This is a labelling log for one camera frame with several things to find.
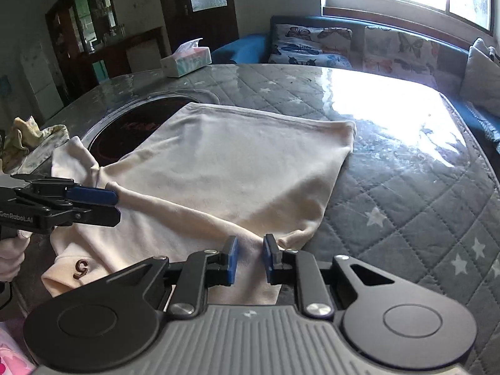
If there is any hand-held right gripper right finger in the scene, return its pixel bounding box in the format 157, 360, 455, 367
262, 234, 395, 318

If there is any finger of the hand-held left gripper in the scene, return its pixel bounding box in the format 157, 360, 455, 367
39, 205, 122, 228
17, 178, 118, 208

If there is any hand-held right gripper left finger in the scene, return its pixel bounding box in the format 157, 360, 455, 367
113, 235, 240, 319

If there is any cream garment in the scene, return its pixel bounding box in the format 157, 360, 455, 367
41, 102, 357, 307

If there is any person's left hand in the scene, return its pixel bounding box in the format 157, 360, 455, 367
0, 231, 32, 282

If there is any black round induction cooktop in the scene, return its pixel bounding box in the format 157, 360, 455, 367
88, 96, 188, 168

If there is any floral patterned cloth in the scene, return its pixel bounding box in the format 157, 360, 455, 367
0, 116, 71, 176

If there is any white cabinet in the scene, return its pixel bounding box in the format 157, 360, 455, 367
19, 45, 64, 126

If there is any grey quilted star tablecloth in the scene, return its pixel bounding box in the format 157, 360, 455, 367
0, 62, 500, 375

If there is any dark wooden display cabinet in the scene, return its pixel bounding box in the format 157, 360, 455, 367
45, 0, 165, 106

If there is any pink printed clothing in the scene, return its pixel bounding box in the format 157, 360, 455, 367
0, 320, 36, 375

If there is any white tissue box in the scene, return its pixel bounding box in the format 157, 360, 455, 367
161, 38, 213, 78

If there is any dark wooden door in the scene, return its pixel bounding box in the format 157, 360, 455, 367
156, 0, 240, 57

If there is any blue sofa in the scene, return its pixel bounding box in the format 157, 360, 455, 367
211, 16, 500, 141

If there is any grey pillow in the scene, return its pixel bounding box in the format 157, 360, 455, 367
459, 38, 500, 116

